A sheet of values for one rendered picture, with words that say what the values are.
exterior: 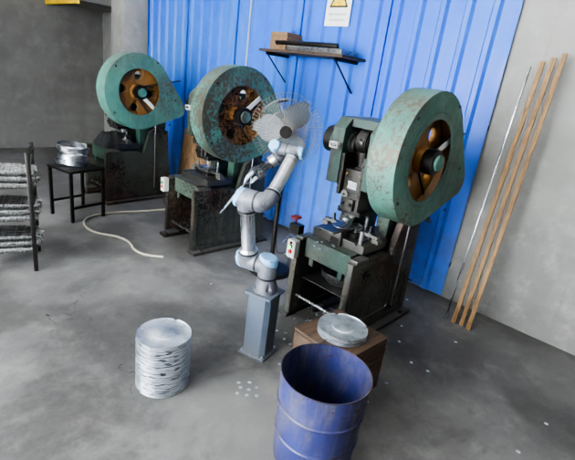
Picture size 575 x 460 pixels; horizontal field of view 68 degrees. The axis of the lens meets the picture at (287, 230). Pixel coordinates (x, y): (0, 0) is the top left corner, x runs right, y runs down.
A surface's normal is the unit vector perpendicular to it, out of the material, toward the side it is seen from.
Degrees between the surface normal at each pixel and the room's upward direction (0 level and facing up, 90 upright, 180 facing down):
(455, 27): 90
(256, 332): 90
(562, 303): 90
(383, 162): 92
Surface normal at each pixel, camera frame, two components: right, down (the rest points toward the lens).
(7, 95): 0.71, 0.32
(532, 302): -0.69, 0.16
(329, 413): -0.04, 0.37
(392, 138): -0.61, -0.16
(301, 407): -0.50, 0.27
